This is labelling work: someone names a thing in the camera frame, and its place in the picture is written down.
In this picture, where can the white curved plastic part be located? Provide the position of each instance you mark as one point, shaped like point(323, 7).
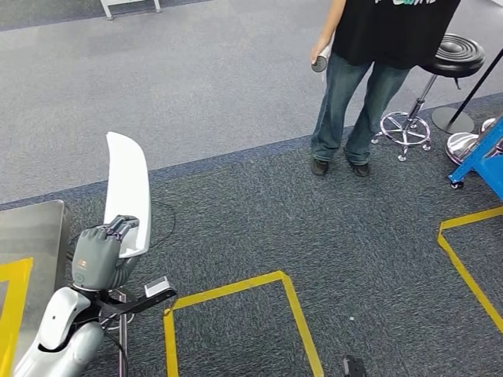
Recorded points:
point(128, 182)

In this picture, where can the grey cylindrical controller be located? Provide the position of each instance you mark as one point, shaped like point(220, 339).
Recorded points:
point(320, 62)

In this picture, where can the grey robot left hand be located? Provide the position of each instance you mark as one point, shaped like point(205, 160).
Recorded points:
point(96, 260)

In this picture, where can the yellow floor tape square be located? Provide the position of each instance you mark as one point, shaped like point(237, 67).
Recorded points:
point(294, 312)

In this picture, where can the white table frame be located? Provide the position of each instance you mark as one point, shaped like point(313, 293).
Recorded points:
point(108, 10)

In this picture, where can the yellow tape on workbench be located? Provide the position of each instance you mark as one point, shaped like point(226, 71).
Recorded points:
point(16, 291)

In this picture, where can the black stool chrome base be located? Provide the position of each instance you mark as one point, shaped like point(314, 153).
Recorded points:
point(458, 54)

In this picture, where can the blue metal shelf rack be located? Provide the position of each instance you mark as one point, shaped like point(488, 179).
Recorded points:
point(487, 166)

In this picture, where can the steel workbench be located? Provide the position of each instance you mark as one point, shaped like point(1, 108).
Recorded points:
point(35, 229)

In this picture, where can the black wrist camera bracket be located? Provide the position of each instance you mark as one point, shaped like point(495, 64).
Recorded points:
point(129, 304)

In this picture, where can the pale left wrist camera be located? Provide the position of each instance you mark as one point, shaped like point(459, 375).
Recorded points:
point(157, 286)

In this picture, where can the black robot right foot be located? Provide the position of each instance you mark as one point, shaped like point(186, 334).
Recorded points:
point(353, 367)

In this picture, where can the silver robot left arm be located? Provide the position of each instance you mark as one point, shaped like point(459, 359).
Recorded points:
point(59, 333)

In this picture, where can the standing person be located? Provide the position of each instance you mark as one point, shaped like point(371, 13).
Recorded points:
point(377, 41)

